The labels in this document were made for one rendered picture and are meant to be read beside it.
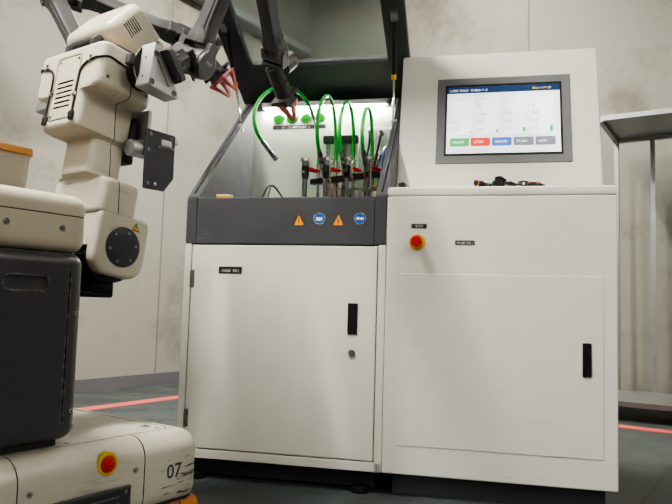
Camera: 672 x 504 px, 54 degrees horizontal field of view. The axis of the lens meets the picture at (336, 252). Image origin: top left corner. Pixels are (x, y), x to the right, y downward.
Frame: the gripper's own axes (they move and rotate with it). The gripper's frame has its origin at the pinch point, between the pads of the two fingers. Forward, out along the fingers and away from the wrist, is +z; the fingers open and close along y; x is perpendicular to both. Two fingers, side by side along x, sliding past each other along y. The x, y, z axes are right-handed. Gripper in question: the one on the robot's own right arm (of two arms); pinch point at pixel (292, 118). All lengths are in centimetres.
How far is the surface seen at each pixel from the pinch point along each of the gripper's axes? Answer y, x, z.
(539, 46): 306, -30, 118
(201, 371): -72, 23, 53
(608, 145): 244, -79, 170
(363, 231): -28.4, -28.7, 28.4
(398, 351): -53, -41, 57
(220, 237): -39.2, 19.2, 21.6
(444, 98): 35, -43, 16
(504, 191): -11, -72, 27
